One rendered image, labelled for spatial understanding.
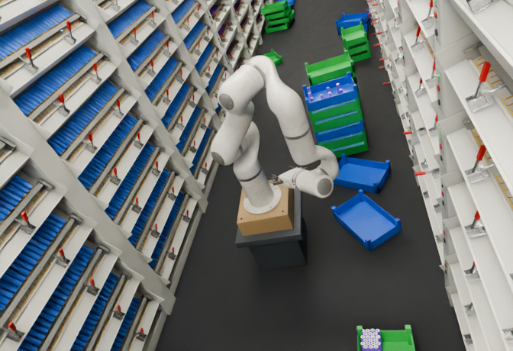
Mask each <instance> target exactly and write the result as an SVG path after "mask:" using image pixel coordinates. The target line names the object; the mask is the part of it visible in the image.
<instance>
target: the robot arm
mask: <svg viewBox="0 0 513 351"><path fill-rule="evenodd" d="M264 88H266V97H267V102H268V105H269V108H270V109H271V111H272V112H273V113H274V114H275V116H276V117H277V118H278V121H279V124H280V127H281V129H282V133H283V135H284V138H285V140H286V143H287V146H288V148H289V152H290V153H291V156H292V158H293V160H294V162H295V163H296V164H298V165H300V166H303V165H308V164H309V163H313V162H315V161H317V160H321V164H320V166H319V167H317V168H316V169H314V170H312V171H308V169H307V167H304V168H302V167H300V168H298V167H293V166H290V167H289V171H288V172H284V173H283V174H281V175H279V176H276V175H273V174H272V175H271V176H272V177H271V179H272V181H273V183H272V184H270V183H269V182H268V180H267V178H266V176H265V173H264V171H263V169H262V167H261V165H260V163H259V160H258V158H257V157H258V151H259V145H260V134H259V131H258V128H257V126H256V125H255V123H253V122H252V120H253V115H254V104H253V102H252V101H251V100H252V99H253V98H254V97H255V96H256V95H257V94H258V93H259V92H260V91H261V90H262V89H264ZM218 102H219V104H220V105H221V107H222V108H223V109H225V110H226V111H227V112H226V117H225V119H224V122H223V124H222V125H221V127H220V129H219V131H218V132H217V134H216V136H215V138H214V140H213V142H212V144H211V156H212V158H213V159H214V160H215V162H216V163H218V164H220V165H223V166H228V165H230V164H232V163H234V165H233V170H234V174H235V175H236V177H237V179H238V181H239V183H240V185H241V186H242V188H243V190H244V192H245V199H244V207H245V209H246V210H247V211H248V212H249V213H251V214H256V215H258V214H265V213H268V212H270V211H271V210H273V209H274V208H275V207H276V206H277V205H278V204H279V203H280V201H281V198H282V193H281V190H280V189H279V187H278V186H277V185H279V184H280V185H281V186H283V187H286V188H296V189H298V190H300V191H302V192H306V193H309V194H310V195H314V196H317V197H319V198H326V197H327V196H329V195H330V194H331V193H332V191H333V188H334V183H333V181H334V180H335V179H336V178H337V177H338V175H339V173H340V169H339V165H338V162H337V158H336V156H335V155H334V154H333V153H332V152H331V151H330V150H328V149H327V148H324V147H321V146H318V145H315V142H314V140H313V136H312V134H311V128H310V126H309V123H308V119H307V115H306V113H305V108H304V105H303V103H302V100H301V98H300V97H299V95H298V94H297V93H296V92H295V91H294V90H292V89H291V88H289V87H288V86H287V85H286V84H285V83H283V82H282V80H281V79H280V77H279V74H278V72H277V69H276V66H275V64H274V62H273V61H272V60H271V59H270V58H269V57H267V56H255V57H253V58H251V59H250V60H248V61H247V62H246V63H245V64H243V65H242V67H241V68H239V69H238V70H237V71H236V72H235V73H233V74H232V75H231V76H230V77H229V78H228V79H227V80H225V81H224V83H223V84H222V85H221V87H220V88H219V90H218ZM278 179H279V181H278Z"/></svg>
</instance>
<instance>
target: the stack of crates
mask: <svg viewBox="0 0 513 351"><path fill-rule="evenodd" d="M305 68H306V71H307V74H308V80H309V82H310V86H313V85H317V84H321V83H323V82H328V81H331V80H333V79H338V78H341V77H344V76H347V72H349V71H350V74H351V77H352V79H353V81H354V84H356V85H357V91H358V95H359V100H360V93H359V89H358V84H357V76H356V72H355V68H354V63H353V61H352V60H351V58H350V56H349V53H348V50H345V54H344V55H341V56H336V57H334V58H331V59H328V60H324V61H321V62H318V63H314V64H311V65H308V63H305ZM360 107H361V111H362V116H363V109H362V105H361V100H360ZM364 122H365V121H364V117H363V123H364Z"/></svg>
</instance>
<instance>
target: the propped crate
mask: <svg viewBox="0 0 513 351"><path fill-rule="evenodd" d="M361 332H363V328H362V326H357V333H358V335H357V349H358V351H362V348H361V344H360V343H361V338H360V337H361V336H362V333H361ZM380 333H381V337H382V348H383V351H415V345H414V340H413V336H412V333H411V325H405V330H380Z"/></svg>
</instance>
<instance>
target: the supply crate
mask: <svg viewBox="0 0 513 351"><path fill-rule="evenodd" d="M337 83H339V86H340V89H343V93H341V94H338V93H337V86H336V84H337ZM302 87H303V90H304V94H305V101H306V105H307V107H308V111H313V110H316V109H319V108H323V107H327V106H330V105H335V104H337V103H341V102H343V101H348V100H351V99H354V98H359V95H358V91H357V85H356V84H354V81H353V79H352V77H351V74H350V71H349V72H347V76H344V77H341V78H338V79H333V80H331V81H328V82H323V83H321V84H317V85H313V86H310V89H311V94H312V97H313V99H314V101H313V102H310V99H309V97H308V90H307V88H306V86H305V85H303V86H302ZM327 87H329V88H330V91H331V94H332V96H331V97H328V94H327V89H326V88H327ZM320 94H323V96H324V98H323V99H321V97H320Z"/></svg>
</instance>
